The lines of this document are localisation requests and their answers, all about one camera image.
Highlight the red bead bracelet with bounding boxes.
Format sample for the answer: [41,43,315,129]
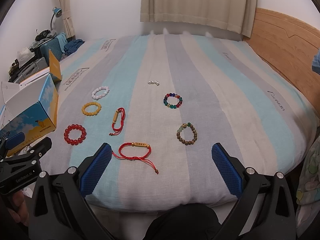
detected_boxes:
[63,123,87,146]

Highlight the yellow bead bracelet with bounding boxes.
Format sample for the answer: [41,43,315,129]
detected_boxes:
[81,101,102,117]

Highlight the white pink bead bracelet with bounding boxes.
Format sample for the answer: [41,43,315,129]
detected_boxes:
[91,86,110,100]

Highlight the red cord bracelet gold tube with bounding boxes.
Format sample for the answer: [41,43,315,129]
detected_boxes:
[112,142,159,174]

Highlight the brown green bead bracelet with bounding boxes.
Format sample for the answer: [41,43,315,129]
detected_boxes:
[176,121,198,145]

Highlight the pearl earrings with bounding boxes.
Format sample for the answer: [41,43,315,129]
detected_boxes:
[148,80,160,86]

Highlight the multicolour glass bead bracelet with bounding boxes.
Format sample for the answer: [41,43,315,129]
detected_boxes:
[163,92,183,110]

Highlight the person's left hand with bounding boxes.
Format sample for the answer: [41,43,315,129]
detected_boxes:
[8,191,29,224]

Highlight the blue yellow cardboard box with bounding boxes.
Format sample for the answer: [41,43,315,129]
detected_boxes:
[1,51,62,156]

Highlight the floral pillow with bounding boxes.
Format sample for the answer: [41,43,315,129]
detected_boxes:
[296,137,319,237]

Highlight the grey suitcase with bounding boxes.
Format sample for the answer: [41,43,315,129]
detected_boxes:
[9,57,48,83]

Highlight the teal suitcase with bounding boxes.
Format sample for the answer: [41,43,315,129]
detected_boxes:
[34,33,67,64]

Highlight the dark blue clothes pile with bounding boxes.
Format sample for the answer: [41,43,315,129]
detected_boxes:
[64,39,84,56]

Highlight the black items on suitcase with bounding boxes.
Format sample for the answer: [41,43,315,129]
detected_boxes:
[35,30,57,42]

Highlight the striped bed cover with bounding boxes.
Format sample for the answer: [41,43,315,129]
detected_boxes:
[41,35,319,212]

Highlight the blue desk lamp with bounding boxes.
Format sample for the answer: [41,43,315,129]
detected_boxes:
[50,7,62,31]

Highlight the tied beige curtain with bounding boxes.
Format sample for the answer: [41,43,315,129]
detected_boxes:
[58,0,75,41]

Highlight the wooden headboard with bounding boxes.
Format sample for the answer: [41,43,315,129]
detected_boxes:
[244,8,319,107]

